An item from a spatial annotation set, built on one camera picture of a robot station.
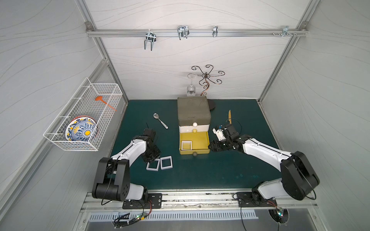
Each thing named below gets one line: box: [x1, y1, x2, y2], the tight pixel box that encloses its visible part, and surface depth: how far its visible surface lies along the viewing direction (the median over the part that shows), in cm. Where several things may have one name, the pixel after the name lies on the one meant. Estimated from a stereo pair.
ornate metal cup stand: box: [191, 64, 225, 110], surface depth 96 cm
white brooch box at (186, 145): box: [181, 140, 193, 151], surface depth 95 cm
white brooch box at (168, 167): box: [159, 155, 173, 170], surface depth 87 cm
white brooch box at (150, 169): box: [145, 158, 160, 172], surface depth 86 cm
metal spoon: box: [153, 113, 169, 129], surface depth 112 cm
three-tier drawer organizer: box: [177, 95, 212, 157], surface depth 91 cm
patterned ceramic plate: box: [65, 115, 99, 142], surface depth 62 cm
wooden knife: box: [228, 109, 232, 125], surface depth 113 cm
